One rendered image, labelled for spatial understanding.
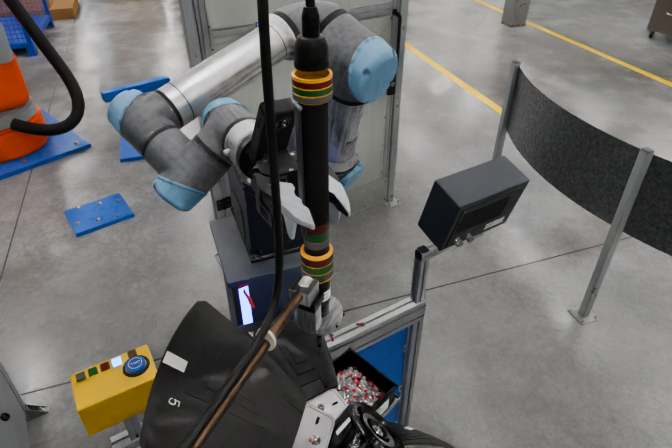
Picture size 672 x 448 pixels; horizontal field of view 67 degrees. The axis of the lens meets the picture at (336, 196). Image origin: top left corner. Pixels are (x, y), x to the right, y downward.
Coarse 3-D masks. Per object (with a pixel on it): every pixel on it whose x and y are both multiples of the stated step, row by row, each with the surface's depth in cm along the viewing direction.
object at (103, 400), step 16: (144, 352) 112; (112, 368) 108; (144, 368) 108; (80, 384) 105; (96, 384) 105; (112, 384) 105; (128, 384) 105; (144, 384) 106; (80, 400) 102; (96, 400) 102; (112, 400) 103; (128, 400) 105; (144, 400) 108; (80, 416) 101; (96, 416) 103; (112, 416) 105; (128, 416) 108; (96, 432) 105
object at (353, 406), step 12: (348, 408) 80; (360, 408) 84; (372, 408) 86; (336, 420) 81; (360, 420) 78; (372, 420) 83; (384, 420) 86; (348, 432) 77; (360, 432) 76; (372, 432) 78; (384, 432) 82; (336, 444) 77; (348, 444) 76; (360, 444) 75; (372, 444) 75; (384, 444) 78; (396, 444) 82
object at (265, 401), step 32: (192, 320) 73; (224, 320) 77; (192, 352) 70; (224, 352) 73; (160, 384) 65; (192, 384) 68; (256, 384) 73; (288, 384) 77; (160, 416) 63; (192, 416) 66; (224, 416) 69; (256, 416) 71; (288, 416) 75
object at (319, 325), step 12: (300, 276) 67; (288, 288) 65; (300, 288) 65; (312, 288) 65; (312, 300) 66; (336, 300) 75; (300, 312) 69; (312, 312) 66; (336, 312) 73; (300, 324) 71; (312, 324) 69; (324, 324) 71; (336, 324) 72
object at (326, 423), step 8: (312, 408) 78; (304, 416) 77; (312, 416) 77; (320, 416) 78; (328, 416) 79; (304, 424) 76; (312, 424) 77; (320, 424) 78; (328, 424) 79; (304, 432) 76; (312, 432) 77; (320, 432) 77; (328, 432) 78; (296, 440) 75; (304, 440) 76; (328, 440) 78
